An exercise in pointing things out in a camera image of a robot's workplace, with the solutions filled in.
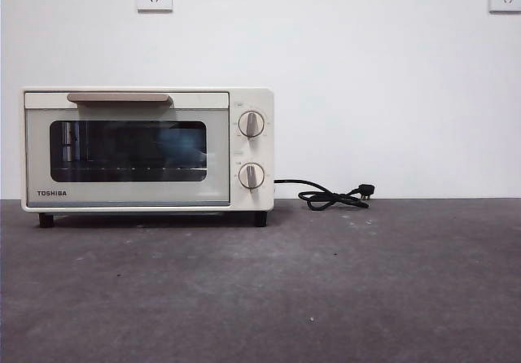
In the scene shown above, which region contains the blue bowl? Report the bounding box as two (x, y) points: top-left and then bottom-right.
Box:
(156, 129), (207, 167)

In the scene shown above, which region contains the glass oven door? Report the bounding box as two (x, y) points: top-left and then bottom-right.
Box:
(24, 91), (231, 208)

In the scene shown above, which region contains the beige timer oven knob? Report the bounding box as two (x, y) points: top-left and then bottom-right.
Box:
(237, 162), (265, 193)

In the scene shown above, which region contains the beige temperature oven knob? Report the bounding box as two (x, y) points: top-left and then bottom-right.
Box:
(237, 110), (266, 139)

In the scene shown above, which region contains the white Toshiba toaster oven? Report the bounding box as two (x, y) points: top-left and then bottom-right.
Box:
(20, 87), (275, 229)

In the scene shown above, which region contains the black power cable with plug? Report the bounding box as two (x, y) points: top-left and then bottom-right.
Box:
(273, 178), (376, 212)

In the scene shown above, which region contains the metal wire oven rack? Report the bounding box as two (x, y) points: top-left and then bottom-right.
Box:
(60, 165), (207, 173)

